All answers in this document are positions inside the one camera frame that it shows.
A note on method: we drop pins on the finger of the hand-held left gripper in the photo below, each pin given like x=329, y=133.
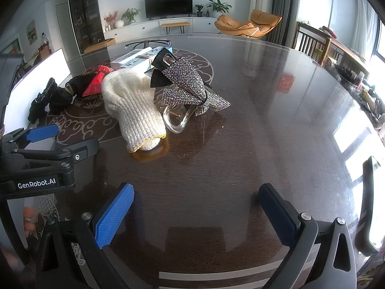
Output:
x=42, y=134
x=84, y=149

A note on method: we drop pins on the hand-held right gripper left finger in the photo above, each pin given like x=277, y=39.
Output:
x=115, y=216

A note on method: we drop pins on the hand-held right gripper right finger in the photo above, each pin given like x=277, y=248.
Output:
x=279, y=213

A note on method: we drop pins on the black glove with white trim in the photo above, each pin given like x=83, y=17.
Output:
x=42, y=99

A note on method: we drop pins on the white board panel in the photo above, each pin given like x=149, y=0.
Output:
x=45, y=72

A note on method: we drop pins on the cream knit glove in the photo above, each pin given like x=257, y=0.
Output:
x=129, y=105

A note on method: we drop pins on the rhinestone bow hair clip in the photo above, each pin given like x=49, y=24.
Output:
x=186, y=81

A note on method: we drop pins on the blue white toothpaste box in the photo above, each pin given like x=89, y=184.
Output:
x=164, y=49

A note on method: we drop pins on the dark patterned wooden desktop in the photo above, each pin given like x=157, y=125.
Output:
x=240, y=126

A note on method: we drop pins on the dark chair back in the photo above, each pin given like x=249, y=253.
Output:
x=370, y=204

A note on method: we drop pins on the dark glass display cabinet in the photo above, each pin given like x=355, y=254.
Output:
x=85, y=12

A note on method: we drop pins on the round white vase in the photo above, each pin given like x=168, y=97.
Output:
x=119, y=23

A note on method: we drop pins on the white television cabinet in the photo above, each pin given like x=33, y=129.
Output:
x=138, y=30

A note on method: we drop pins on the red flower bouquet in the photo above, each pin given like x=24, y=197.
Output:
x=110, y=19

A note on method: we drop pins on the bushy green potted plant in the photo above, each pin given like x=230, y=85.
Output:
x=130, y=15

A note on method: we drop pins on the wooden bench black legs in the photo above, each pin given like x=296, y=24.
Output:
x=174, y=24

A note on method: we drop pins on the wooden sideboard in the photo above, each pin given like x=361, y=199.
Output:
x=346, y=63

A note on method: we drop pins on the black television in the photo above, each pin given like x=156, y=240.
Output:
x=168, y=4

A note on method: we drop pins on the dark wooden slatted chair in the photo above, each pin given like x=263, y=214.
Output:
x=309, y=40

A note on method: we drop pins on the small potted plant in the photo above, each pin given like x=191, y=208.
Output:
x=199, y=9

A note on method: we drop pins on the orange lounge chair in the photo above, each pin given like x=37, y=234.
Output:
x=255, y=24

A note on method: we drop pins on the large leafy potted plant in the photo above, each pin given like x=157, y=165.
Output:
x=218, y=7

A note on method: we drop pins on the grey curtain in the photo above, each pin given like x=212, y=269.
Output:
x=282, y=6

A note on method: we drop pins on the framed wall picture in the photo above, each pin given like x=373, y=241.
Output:
x=31, y=33

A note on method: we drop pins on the black frame eyeglasses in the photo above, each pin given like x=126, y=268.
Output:
x=146, y=42

